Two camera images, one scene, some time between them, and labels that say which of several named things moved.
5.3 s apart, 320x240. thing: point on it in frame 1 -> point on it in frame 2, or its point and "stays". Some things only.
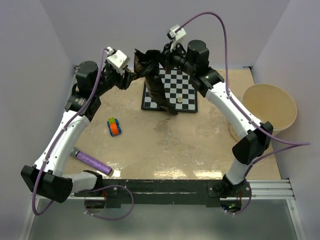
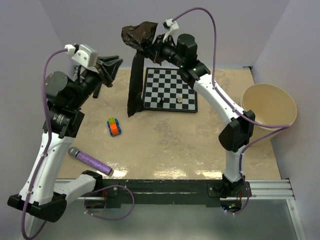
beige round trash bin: (268, 103) stays
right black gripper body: (175, 58) -> (159, 55)
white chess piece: (180, 99) stays
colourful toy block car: (114, 129) stays
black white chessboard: (179, 90) stays
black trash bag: (146, 64) -> (139, 37)
